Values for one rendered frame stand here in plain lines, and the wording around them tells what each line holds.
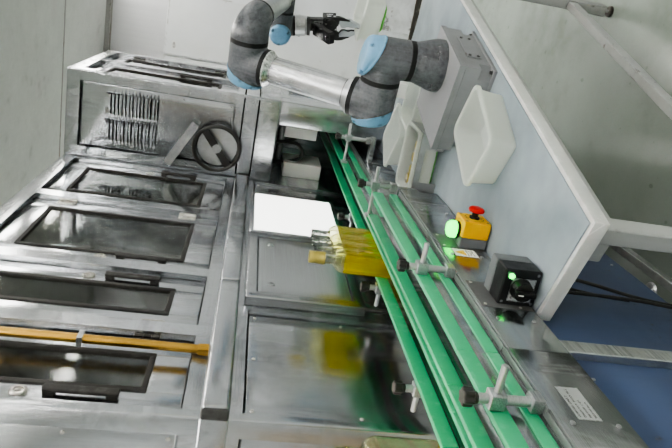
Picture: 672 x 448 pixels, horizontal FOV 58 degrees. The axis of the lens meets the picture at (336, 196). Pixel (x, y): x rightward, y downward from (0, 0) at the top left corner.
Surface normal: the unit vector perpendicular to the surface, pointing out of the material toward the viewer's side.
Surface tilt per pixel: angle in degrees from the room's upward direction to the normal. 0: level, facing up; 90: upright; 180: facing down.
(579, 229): 0
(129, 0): 90
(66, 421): 90
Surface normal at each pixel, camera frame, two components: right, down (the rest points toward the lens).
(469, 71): 0.05, 0.61
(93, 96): 0.11, 0.33
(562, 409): 0.18, -0.94
